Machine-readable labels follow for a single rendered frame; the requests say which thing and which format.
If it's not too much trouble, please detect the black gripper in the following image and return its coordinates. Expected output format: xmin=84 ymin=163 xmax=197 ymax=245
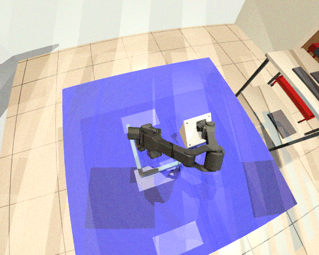
xmin=141 ymin=123 xmax=162 ymax=159

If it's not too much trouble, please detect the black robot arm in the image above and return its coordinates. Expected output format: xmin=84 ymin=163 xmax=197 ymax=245
xmin=127 ymin=118 xmax=225 ymax=172

